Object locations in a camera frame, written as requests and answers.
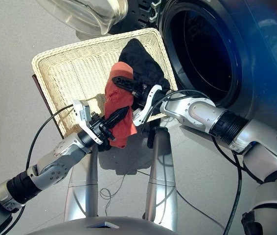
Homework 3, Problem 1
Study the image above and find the orange-red garment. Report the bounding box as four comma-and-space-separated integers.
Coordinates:
104, 61, 138, 149

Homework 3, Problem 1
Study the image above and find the black garment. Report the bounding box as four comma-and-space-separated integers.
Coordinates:
118, 38, 171, 111

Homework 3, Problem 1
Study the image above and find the pale woven basket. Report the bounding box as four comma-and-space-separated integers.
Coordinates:
31, 27, 178, 139

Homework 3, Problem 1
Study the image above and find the dark brown basket stand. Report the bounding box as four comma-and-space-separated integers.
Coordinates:
32, 74, 65, 139

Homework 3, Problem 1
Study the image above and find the round glass washing machine door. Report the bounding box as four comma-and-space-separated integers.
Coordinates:
37, 0, 164, 38

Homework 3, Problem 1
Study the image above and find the grey washing machine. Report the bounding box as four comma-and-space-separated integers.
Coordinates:
157, 0, 277, 157

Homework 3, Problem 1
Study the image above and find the silver robot leg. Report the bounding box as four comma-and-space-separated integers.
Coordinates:
144, 127, 179, 232
64, 144, 99, 221

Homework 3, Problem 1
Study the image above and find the silver robot torso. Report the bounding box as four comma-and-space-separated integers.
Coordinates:
27, 215, 179, 235

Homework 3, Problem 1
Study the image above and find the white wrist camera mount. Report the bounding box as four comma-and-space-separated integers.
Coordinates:
132, 85, 163, 127
72, 99, 104, 145

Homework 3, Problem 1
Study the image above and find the thin grey loose cable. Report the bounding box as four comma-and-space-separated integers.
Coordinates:
99, 170, 152, 216

